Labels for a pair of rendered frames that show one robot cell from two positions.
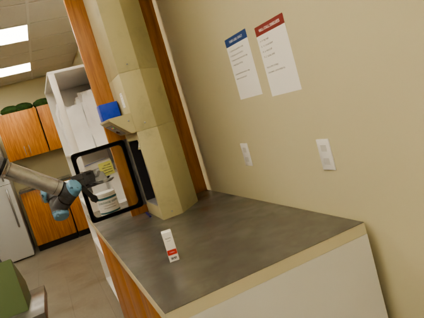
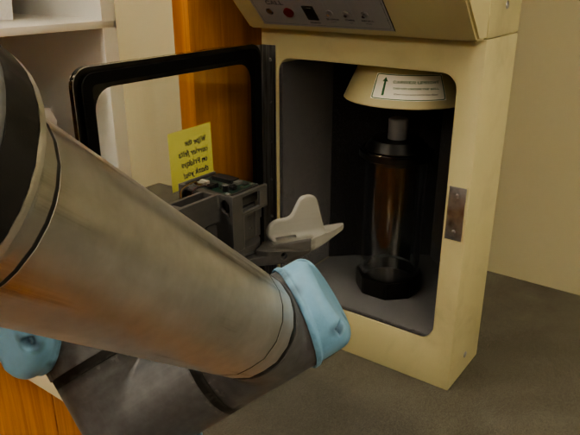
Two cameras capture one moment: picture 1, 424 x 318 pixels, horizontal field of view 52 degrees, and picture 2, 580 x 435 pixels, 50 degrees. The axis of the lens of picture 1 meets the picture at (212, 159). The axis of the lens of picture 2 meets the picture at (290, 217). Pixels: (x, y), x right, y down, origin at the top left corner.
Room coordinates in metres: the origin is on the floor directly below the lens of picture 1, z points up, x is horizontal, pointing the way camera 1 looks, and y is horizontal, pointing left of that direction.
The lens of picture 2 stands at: (1.72, 0.90, 1.48)
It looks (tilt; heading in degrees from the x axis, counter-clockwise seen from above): 22 degrees down; 327
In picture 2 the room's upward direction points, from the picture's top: straight up
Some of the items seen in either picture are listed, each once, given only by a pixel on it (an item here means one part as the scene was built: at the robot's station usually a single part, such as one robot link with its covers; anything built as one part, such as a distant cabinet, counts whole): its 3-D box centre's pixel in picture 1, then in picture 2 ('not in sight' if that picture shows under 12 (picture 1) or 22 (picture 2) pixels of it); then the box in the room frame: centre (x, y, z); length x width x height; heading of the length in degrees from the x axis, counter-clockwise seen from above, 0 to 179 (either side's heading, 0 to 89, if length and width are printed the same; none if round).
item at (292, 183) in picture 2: (163, 164); (395, 174); (2.39, 0.27, 1.19); 0.26 x 0.24 x 0.35; 21
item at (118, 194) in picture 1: (108, 181); (188, 210); (2.43, 0.59, 1.19); 0.30 x 0.01 x 0.40; 110
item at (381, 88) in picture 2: not in sight; (407, 77); (2.36, 0.28, 1.34); 0.18 x 0.18 x 0.05
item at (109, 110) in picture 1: (108, 111); not in sight; (2.42, 0.47, 1.56); 0.10 x 0.10 x 0.09; 21
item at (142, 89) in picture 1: (156, 142); (401, 86); (2.39, 0.26, 1.33); 0.32 x 0.25 x 0.77; 21
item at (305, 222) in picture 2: (103, 176); (307, 220); (2.21, 0.55, 1.24); 0.09 x 0.03 x 0.06; 76
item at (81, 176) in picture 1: (84, 181); (205, 232); (2.23, 0.66, 1.24); 0.12 x 0.08 x 0.09; 111
